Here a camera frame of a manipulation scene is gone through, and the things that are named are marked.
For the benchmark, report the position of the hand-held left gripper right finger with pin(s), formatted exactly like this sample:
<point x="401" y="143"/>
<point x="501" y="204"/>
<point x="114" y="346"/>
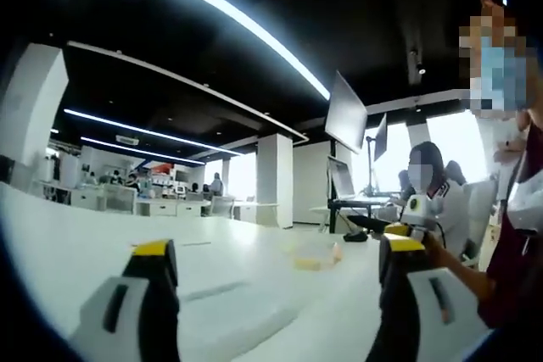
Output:
<point x="441" y="307"/>

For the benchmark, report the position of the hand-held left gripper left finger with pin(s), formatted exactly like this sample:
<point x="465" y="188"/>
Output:
<point x="106" y="294"/>

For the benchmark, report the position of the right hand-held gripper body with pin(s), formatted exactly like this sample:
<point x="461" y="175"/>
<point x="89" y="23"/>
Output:
<point x="418" y="209"/>

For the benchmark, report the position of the clear plastic storage box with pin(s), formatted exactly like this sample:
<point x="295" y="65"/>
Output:
<point x="315" y="257"/>

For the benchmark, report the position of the small black desk object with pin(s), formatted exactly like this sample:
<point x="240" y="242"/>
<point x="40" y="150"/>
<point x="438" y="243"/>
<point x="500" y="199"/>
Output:
<point x="355" y="235"/>

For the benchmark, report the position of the black monitor stand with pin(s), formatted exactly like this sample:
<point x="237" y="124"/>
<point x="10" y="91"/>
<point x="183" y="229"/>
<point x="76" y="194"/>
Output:
<point x="339" y="213"/>

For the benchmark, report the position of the white office chair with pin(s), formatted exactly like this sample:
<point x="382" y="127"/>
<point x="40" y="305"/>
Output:
<point x="479" y="222"/>

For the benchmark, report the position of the open laptop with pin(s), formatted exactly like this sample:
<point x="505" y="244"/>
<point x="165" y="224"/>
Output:
<point x="343" y="179"/>

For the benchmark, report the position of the small dark monitor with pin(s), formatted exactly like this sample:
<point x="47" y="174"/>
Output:
<point x="380" y="138"/>

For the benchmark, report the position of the person in dark red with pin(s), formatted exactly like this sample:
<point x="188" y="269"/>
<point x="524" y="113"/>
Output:
<point x="515" y="260"/>

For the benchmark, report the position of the row of white desks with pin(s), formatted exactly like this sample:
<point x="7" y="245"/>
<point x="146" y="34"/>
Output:
<point x="127" y="201"/>

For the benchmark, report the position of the large dark monitor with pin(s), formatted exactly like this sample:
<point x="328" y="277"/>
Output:
<point x="345" y="114"/>

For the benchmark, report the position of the ceiling air vent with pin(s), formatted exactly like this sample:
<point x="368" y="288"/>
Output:
<point x="127" y="139"/>

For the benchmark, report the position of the long ceiling light strip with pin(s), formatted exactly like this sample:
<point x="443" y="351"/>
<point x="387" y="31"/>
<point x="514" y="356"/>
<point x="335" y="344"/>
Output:
<point x="220" y="1"/>

